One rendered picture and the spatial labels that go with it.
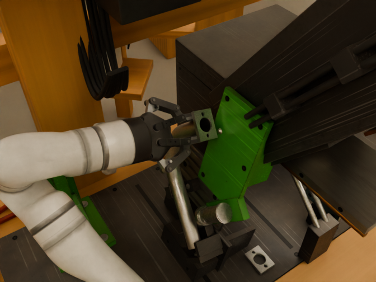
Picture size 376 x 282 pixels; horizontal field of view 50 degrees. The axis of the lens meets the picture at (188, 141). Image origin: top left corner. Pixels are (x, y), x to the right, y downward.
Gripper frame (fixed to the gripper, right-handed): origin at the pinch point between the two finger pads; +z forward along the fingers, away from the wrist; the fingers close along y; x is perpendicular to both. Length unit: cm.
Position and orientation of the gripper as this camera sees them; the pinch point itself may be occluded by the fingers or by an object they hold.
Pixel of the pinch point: (193, 127)
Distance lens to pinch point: 73.5
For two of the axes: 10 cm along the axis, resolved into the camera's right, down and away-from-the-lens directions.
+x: -5.4, 1.4, 8.3
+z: 8.1, -1.9, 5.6
